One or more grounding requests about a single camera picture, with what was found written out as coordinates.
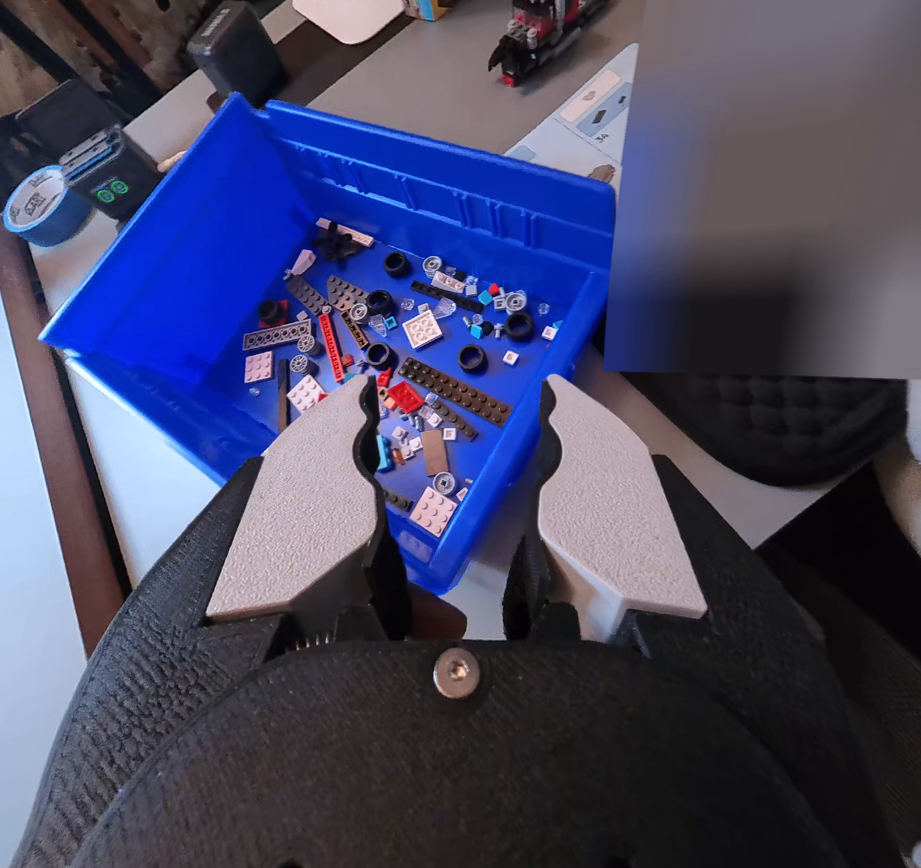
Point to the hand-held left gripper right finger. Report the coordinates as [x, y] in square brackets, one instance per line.
[611, 515]

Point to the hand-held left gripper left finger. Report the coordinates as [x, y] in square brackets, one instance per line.
[302, 523]

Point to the pile of lego bricks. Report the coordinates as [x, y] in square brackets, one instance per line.
[446, 386]

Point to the blue plastic bin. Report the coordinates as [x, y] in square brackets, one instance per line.
[180, 271]

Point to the lego truck model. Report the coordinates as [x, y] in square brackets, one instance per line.
[539, 26]

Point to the open lego instruction booklet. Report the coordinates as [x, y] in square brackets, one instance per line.
[575, 127]

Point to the person's left hand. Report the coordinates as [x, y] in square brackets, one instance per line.
[439, 620]

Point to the black quilted case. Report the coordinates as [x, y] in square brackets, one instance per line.
[777, 422]

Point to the blue tape roll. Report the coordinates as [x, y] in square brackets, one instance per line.
[50, 235]

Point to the grey battery charger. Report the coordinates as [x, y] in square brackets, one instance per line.
[108, 163]

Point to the black cube charger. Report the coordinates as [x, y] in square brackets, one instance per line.
[237, 62]

